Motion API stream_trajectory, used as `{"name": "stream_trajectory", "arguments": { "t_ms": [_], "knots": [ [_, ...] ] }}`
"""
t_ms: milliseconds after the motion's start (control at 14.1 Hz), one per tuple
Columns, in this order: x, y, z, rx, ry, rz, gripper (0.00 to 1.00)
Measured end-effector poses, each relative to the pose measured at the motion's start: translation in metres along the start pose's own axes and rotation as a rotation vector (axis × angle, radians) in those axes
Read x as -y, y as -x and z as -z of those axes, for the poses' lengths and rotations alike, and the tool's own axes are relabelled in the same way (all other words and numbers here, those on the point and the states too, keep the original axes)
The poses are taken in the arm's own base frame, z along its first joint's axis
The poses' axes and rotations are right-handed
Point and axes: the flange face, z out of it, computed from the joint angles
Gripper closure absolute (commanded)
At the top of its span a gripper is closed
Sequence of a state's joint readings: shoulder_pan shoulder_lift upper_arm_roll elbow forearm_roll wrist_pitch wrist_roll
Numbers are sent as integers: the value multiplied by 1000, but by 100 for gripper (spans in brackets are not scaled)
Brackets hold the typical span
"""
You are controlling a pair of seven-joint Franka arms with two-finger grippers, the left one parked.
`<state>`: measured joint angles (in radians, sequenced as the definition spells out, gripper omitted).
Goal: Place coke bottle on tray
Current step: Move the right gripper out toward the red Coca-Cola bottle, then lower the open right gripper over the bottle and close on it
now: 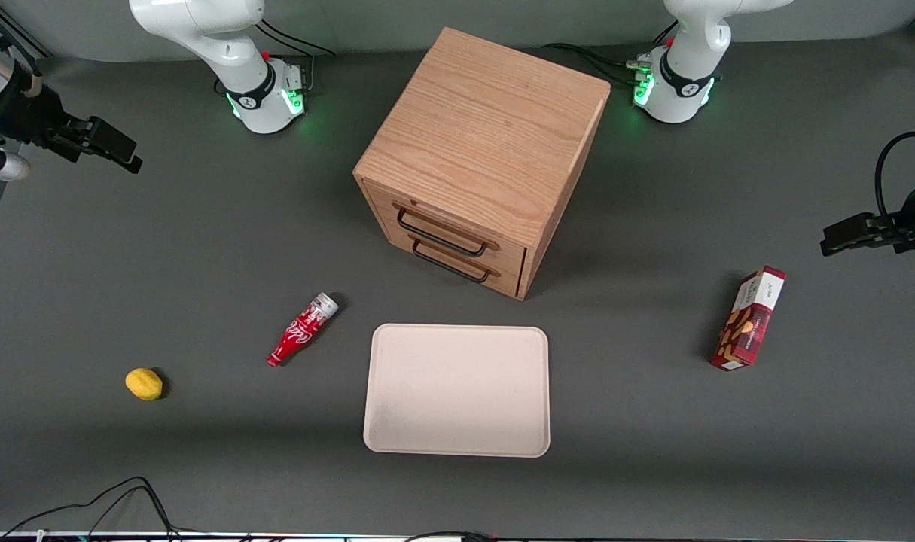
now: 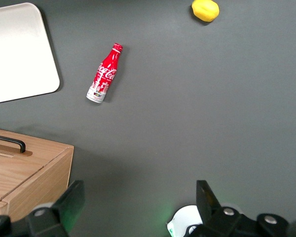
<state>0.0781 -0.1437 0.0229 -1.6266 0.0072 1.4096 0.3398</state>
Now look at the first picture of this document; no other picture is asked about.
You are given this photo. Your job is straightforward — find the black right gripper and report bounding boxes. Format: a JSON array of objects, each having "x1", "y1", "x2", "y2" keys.
[{"x1": 4, "y1": 75, "x2": 144, "y2": 175}]

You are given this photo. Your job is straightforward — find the red coke bottle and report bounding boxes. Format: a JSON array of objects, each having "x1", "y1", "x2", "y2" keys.
[{"x1": 266, "y1": 292, "x2": 340, "y2": 369}]

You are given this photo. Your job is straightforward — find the beige rectangular tray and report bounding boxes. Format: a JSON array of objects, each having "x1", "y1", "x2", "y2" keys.
[{"x1": 362, "y1": 323, "x2": 551, "y2": 458}]

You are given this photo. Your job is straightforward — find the red cookie box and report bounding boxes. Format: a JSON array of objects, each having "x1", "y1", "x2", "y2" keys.
[{"x1": 709, "y1": 266, "x2": 787, "y2": 372}]

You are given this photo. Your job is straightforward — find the yellow lemon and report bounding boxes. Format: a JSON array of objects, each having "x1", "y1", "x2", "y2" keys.
[{"x1": 124, "y1": 367, "x2": 164, "y2": 402}]

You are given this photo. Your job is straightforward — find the wooden two-drawer cabinet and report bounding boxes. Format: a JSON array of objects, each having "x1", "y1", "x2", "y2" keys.
[{"x1": 352, "y1": 26, "x2": 612, "y2": 302}]

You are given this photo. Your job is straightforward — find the black cable loop on wrist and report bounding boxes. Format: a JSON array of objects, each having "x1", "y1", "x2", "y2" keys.
[{"x1": 874, "y1": 131, "x2": 915, "y2": 227}]

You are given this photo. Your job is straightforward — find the black aluminium frame rail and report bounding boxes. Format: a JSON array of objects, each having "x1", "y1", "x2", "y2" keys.
[{"x1": 0, "y1": 8, "x2": 51, "y2": 61}]

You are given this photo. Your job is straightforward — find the black cables at right arm base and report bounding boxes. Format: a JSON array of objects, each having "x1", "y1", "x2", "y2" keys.
[{"x1": 255, "y1": 18, "x2": 337, "y2": 90}]

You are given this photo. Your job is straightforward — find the black cables at arm base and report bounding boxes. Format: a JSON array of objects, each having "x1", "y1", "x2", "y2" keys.
[
  {"x1": 255, "y1": 18, "x2": 337, "y2": 90},
  {"x1": 541, "y1": 21, "x2": 678, "y2": 88}
]

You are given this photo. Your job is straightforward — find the black cables at left arm base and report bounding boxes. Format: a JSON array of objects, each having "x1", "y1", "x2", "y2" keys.
[{"x1": 541, "y1": 21, "x2": 678, "y2": 88}]

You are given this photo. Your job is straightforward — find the black wire drawer handle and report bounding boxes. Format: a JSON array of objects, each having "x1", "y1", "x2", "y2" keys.
[
  {"x1": 411, "y1": 240, "x2": 493, "y2": 285},
  {"x1": 396, "y1": 208, "x2": 490, "y2": 258}
]

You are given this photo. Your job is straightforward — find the black floor cables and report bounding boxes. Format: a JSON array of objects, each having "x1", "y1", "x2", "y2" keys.
[{"x1": 0, "y1": 476, "x2": 183, "y2": 541}]

